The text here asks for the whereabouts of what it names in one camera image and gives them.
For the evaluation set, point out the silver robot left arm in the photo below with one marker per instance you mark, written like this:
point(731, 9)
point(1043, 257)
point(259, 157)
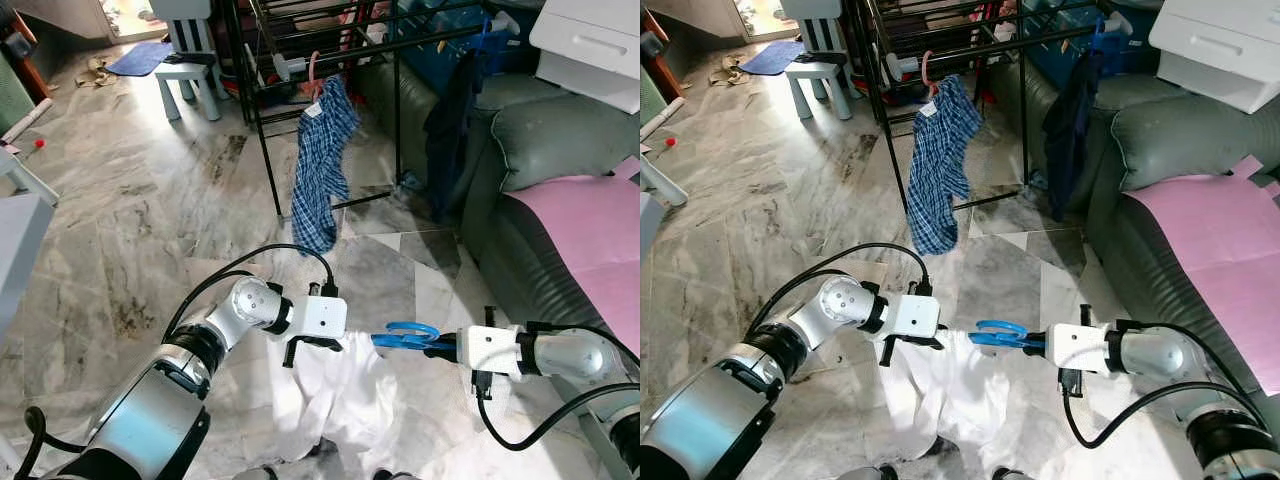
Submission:
point(150, 400)
point(720, 400)

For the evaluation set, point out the green leather sofa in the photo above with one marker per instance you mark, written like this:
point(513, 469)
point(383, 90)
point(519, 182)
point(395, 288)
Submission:
point(1180, 130)
point(560, 130)

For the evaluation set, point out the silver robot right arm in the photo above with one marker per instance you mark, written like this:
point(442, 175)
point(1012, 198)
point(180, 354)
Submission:
point(580, 355)
point(1170, 355)

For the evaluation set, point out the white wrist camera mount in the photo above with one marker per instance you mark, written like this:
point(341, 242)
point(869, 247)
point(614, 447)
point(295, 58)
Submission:
point(1078, 347)
point(320, 315)
point(915, 315)
point(487, 350)

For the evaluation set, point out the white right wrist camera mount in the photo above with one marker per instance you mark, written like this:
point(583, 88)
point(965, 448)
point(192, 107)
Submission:
point(487, 350)
point(1078, 347)

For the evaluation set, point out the white drawer cabinet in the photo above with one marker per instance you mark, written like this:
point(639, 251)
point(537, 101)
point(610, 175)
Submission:
point(590, 50)
point(1215, 50)

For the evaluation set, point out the green bin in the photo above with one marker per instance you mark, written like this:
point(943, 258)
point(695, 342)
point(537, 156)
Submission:
point(12, 95)

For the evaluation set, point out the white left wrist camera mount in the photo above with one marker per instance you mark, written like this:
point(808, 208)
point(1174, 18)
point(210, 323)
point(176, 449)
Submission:
point(320, 315)
point(915, 315)

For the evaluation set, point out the pink cloth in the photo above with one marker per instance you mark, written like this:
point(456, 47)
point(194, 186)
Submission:
point(590, 240)
point(1215, 250)

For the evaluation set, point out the brown crumpled scraps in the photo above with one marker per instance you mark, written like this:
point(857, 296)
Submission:
point(97, 72)
point(728, 70)

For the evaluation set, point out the dark robot left leg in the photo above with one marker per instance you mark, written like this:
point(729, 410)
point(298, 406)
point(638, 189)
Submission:
point(882, 474)
point(253, 474)

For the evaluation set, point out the black metal drying rack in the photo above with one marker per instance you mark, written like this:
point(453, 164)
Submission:
point(262, 150)
point(882, 150)

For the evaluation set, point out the brown wooden post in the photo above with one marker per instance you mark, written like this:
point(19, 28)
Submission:
point(655, 50)
point(25, 55)

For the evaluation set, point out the white folding table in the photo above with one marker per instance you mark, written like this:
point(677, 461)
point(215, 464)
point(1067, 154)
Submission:
point(648, 225)
point(20, 250)

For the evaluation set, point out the white shirt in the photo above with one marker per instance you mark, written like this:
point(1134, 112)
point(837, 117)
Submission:
point(950, 400)
point(340, 410)

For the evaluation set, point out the blue floor mat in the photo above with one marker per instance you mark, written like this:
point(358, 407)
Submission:
point(770, 57)
point(138, 58)

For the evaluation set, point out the blue plaid shirt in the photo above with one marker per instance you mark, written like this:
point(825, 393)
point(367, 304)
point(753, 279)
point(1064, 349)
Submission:
point(322, 170)
point(940, 170)

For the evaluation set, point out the white tube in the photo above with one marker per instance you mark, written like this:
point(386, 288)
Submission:
point(662, 118)
point(28, 117)

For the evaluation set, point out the dark navy garment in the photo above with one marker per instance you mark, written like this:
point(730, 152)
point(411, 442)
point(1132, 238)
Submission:
point(1070, 140)
point(450, 140)

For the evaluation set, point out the blue plastic storage box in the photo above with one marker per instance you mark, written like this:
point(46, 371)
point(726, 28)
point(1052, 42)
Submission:
point(440, 40)
point(1065, 40)

